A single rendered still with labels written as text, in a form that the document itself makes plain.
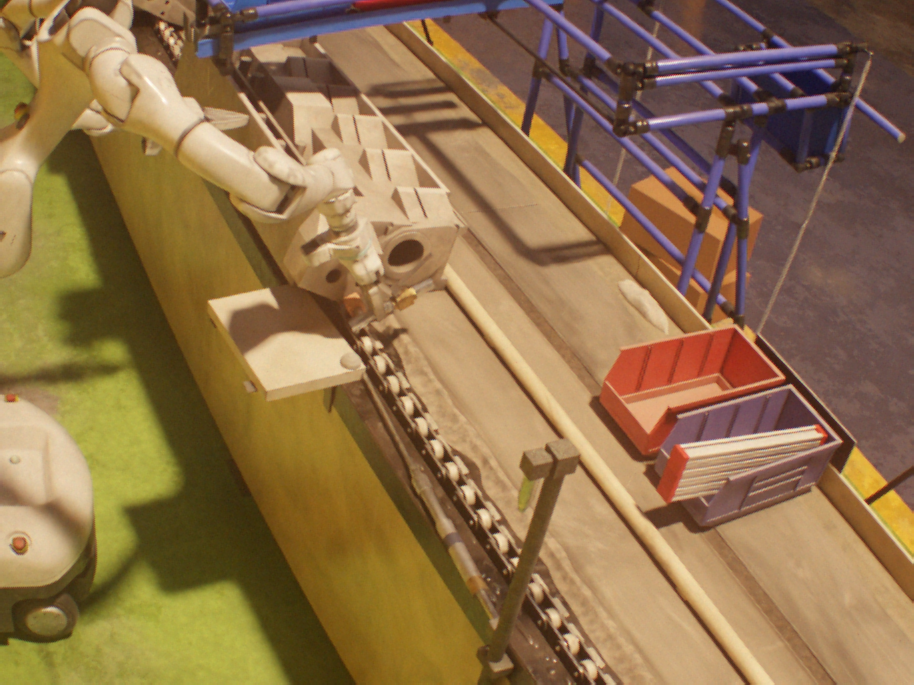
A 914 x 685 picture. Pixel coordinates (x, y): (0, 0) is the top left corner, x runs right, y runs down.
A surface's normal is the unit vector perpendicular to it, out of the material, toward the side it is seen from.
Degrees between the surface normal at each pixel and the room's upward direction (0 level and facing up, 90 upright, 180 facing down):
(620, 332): 0
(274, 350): 0
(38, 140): 89
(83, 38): 90
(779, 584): 0
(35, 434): 73
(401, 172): 32
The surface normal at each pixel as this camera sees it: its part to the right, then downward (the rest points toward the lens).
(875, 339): 0.16, -0.79
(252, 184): 0.18, 0.47
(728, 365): -0.88, 0.12
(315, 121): 0.53, -0.15
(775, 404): 0.45, 0.57
